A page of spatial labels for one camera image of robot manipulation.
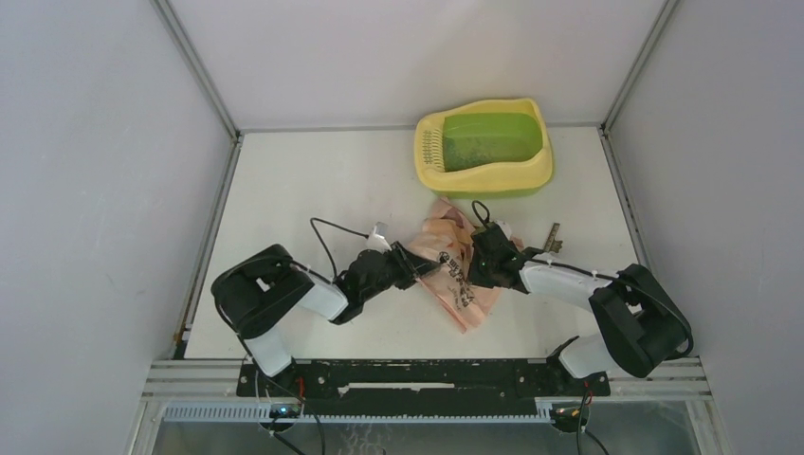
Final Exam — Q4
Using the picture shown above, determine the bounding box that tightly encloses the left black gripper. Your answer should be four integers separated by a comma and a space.
360, 241, 439, 302

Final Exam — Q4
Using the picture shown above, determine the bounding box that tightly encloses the pink cat litter bag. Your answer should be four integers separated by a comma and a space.
407, 197, 502, 333

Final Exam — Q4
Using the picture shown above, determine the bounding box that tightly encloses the black sealing clip strip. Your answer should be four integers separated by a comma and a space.
542, 223, 563, 255

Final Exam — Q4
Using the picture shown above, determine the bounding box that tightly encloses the yellow green litter box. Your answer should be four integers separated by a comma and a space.
413, 98, 555, 199

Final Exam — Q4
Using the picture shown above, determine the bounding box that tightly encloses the green cat litter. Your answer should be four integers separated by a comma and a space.
443, 132, 543, 172

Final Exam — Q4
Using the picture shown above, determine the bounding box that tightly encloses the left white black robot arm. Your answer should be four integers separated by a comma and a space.
210, 242, 441, 395

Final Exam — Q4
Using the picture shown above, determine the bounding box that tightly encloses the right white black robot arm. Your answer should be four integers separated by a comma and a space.
468, 223, 694, 394

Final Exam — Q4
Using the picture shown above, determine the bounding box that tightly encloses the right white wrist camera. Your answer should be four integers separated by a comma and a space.
496, 220, 513, 240

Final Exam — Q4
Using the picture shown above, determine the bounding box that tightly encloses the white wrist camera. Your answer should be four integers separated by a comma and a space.
496, 220, 513, 240
366, 222, 392, 252

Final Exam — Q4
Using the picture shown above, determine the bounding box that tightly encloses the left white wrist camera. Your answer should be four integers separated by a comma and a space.
366, 222, 392, 252

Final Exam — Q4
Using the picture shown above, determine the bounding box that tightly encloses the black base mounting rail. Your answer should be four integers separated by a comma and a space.
236, 358, 611, 418

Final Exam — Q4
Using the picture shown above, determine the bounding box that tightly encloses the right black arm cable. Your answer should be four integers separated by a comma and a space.
469, 199, 695, 359

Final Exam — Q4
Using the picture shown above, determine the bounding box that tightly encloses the white slotted cable duct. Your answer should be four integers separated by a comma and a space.
161, 401, 557, 425

